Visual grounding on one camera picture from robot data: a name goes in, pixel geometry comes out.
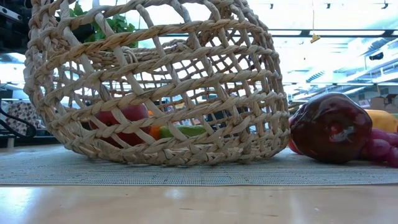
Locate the cardboard box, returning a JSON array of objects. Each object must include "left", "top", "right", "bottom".
[
  {"left": 368, "top": 96, "right": 388, "bottom": 110},
  {"left": 385, "top": 93, "right": 398, "bottom": 113}
]

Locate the woven wicker basket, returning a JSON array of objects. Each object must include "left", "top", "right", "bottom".
[{"left": 23, "top": 0, "right": 292, "bottom": 167}]

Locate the dark red apple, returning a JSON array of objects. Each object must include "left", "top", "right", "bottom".
[{"left": 288, "top": 92, "right": 373, "bottom": 165}]

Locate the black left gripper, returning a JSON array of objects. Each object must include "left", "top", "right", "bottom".
[{"left": 0, "top": 0, "right": 31, "bottom": 54}]

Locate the green potted plant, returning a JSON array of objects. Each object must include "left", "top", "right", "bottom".
[{"left": 55, "top": 1, "right": 139, "bottom": 49}]

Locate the black framed ceiling light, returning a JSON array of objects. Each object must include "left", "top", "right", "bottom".
[{"left": 136, "top": 29, "right": 398, "bottom": 39}]

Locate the orange fruit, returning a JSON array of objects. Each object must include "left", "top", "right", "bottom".
[{"left": 147, "top": 110, "right": 163, "bottom": 141}]

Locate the elongated green fruit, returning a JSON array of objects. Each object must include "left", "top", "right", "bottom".
[{"left": 159, "top": 124, "right": 208, "bottom": 139}]

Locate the grey woven placemat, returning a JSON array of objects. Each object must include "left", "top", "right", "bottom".
[{"left": 0, "top": 143, "right": 398, "bottom": 187}]

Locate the purple grape bunch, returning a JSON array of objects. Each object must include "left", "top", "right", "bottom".
[{"left": 360, "top": 127, "right": 398, "bottom": 169}]

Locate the black curved cable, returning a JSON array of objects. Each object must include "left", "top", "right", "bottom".
[{"left": 0, "top": 107, "right": 37, "bottom": 139}]

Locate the yellow bell pepper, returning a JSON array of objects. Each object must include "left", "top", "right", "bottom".
[{"left": 363, "top": 108, "right": 398, "bottom": 134}]

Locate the deep red apple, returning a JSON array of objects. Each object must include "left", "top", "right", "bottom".
[{"left": 89, "top": 103, "right": 152, "bottom": 147}]

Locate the patterned fabric item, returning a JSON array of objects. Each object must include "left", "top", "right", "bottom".
[{"left": 4, "top": 101, "right": 43, "bottom": 136}]

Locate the yellow hanging tag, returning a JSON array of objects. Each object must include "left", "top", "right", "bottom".
[{"left": 310, "top": 0, "right": 321, "bottom": 44}]

